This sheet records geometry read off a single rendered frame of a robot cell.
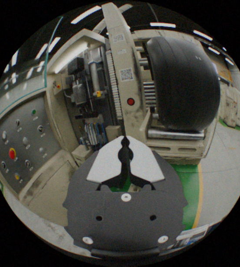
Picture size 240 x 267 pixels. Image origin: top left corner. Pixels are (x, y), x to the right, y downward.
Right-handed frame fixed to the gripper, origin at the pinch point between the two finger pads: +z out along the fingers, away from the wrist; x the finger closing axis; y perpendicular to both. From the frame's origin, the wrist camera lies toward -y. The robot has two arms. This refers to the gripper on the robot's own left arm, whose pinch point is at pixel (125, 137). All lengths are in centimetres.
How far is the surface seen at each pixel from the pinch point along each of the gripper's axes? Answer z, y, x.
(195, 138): 18.0, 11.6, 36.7
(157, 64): 16.1, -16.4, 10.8
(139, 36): 59, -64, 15
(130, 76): 37.9, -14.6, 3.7
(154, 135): 26.7, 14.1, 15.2
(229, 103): 145, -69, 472
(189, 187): 22, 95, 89
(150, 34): 55, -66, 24
